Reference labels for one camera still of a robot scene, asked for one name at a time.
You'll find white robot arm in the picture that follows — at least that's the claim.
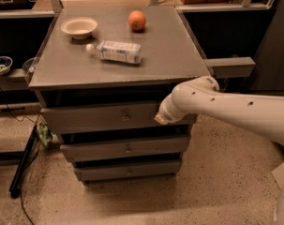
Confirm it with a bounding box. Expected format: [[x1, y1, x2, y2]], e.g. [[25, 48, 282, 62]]
[[155, 76, 284, 225]]

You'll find grey side shelf bar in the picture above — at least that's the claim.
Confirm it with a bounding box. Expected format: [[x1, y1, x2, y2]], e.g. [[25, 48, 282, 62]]
[[203, 57, 256, 79]]

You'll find black floor bar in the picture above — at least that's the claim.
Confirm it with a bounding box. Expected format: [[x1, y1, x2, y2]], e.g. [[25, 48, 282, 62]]
[[8, 126, 37, 199]]

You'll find beige paper bowl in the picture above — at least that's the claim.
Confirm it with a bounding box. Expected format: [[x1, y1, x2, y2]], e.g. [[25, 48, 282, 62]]
[[61, 17, 97, 39]]

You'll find grey drawer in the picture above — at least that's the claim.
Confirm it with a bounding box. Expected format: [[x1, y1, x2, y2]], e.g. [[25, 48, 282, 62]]
[[61, 135, 190, 163], [74, 159, 182, 182], [40, 99, 199, 135]]

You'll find grey drawer cabinet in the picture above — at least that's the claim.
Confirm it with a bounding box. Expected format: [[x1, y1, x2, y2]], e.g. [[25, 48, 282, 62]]
[[27, 5, 213, 186]]

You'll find grey top drawer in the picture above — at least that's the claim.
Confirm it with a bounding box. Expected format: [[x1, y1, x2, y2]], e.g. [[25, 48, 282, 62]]
[[40, 99, 199, 135]]

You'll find grey middle drawer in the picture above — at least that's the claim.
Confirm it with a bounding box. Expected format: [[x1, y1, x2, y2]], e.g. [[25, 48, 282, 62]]
[[61, 135, 190, 163]]

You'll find clear plastic water bottle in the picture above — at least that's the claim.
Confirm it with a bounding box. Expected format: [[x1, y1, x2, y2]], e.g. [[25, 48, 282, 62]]
[[86, 40, 142, 65]]

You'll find white and yellow gripper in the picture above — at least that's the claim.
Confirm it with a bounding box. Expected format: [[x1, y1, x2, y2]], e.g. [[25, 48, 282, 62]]
[[155, 95, 186, 125]]

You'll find green power strip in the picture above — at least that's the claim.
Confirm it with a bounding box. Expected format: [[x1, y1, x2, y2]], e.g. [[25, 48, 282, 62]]
[[37, 122, 60, 150]]

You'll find clear plastic container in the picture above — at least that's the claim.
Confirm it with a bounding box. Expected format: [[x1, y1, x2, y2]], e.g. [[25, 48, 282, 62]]
[[22, 57, 39, 79]]

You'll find grey bottom drawer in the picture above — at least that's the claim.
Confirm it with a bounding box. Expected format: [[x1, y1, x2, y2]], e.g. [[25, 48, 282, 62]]
[[74, 159, 182, 182]]

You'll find blue patterned bowl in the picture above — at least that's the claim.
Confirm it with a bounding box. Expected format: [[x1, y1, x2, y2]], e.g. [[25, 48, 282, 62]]
[[0, 56, 13, 76]]

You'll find orange fruit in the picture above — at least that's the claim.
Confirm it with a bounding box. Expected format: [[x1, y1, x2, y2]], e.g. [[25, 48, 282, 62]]
[[127, 10, 146, 31]]

